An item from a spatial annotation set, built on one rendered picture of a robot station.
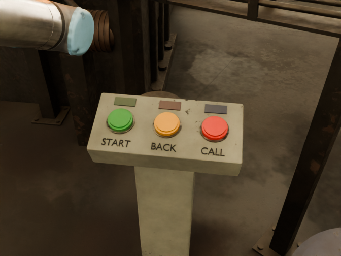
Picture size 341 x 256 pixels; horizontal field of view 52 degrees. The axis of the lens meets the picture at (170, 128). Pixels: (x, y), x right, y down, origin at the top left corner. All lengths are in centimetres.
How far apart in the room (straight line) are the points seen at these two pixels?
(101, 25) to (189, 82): 78
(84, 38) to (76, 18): 5
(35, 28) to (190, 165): 33
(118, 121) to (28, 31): 20
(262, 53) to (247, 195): 107
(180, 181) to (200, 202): 63
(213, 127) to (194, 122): 4
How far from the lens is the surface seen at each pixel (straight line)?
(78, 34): 70
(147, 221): 69
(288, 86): 185
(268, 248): 115
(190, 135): 55
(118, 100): 59
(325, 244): 67
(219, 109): 57
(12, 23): 59
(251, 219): 121
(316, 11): 70
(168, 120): 55
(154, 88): 157
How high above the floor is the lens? 95
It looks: 40 degrees down
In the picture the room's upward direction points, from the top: 1 degrees clockwise
